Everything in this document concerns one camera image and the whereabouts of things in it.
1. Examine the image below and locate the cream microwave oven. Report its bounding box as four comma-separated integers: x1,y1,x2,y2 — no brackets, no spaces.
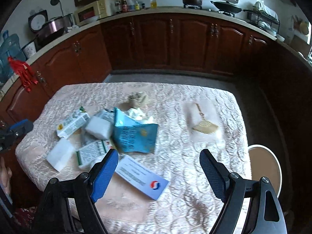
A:
74,0,115,26

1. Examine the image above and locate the silver rice cooker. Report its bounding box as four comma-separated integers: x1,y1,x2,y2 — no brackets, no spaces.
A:
36,16,69,47

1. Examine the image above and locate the white trash bin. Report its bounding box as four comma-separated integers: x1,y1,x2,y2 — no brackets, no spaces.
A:
248,144,282,197

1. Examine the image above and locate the yellow oil bottle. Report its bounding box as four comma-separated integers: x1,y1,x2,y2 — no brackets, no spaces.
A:
150,0,157,9

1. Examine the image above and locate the white foam block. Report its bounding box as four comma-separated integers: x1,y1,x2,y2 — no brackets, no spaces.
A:
46,138,75,172

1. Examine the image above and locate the dark sauce bottle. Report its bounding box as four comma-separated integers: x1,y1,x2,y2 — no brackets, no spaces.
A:
121,0,128,12

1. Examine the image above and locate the person left hand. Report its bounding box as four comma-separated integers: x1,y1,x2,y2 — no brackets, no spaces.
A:
0,156,12,195

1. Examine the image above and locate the white green medicine box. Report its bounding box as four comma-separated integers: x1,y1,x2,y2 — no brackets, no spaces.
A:
76,140,114,170

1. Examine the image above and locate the brown paper ball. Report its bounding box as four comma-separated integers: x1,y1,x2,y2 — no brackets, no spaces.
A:
128,91,149,109

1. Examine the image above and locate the black dish rack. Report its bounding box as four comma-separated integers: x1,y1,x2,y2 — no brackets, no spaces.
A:
244,1,280,33

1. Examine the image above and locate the white patterned cup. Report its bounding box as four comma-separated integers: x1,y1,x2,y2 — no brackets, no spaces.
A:
22,40,36,59

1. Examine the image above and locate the white green milk carton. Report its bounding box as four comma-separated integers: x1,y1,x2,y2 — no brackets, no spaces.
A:
56,106,90,139

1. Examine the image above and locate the red tassel ornament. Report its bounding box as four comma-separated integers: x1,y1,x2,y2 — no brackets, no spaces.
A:
7,56,39,92

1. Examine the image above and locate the white crumpled tissue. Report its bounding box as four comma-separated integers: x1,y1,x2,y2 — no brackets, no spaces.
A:
126,108,154,124

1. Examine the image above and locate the white blue box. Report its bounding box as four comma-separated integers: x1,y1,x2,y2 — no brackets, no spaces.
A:
115,155,169,200

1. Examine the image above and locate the round kitchen scale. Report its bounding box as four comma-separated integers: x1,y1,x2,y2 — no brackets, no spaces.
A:
28,10,48,33

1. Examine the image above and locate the blue snack bag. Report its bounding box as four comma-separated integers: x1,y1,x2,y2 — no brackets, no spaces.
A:
112,108,158,153

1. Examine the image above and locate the pink embossed tablecloth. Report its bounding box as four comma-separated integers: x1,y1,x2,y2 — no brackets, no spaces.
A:
15,82,251,233

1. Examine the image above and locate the black wok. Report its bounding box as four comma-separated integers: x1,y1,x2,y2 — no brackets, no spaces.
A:
211,1,242,14

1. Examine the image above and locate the blue water jug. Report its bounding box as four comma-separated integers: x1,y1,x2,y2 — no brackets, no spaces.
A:
0,30,26,83

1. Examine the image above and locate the white sponge block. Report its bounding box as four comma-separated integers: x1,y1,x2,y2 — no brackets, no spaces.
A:
85,116,113,140

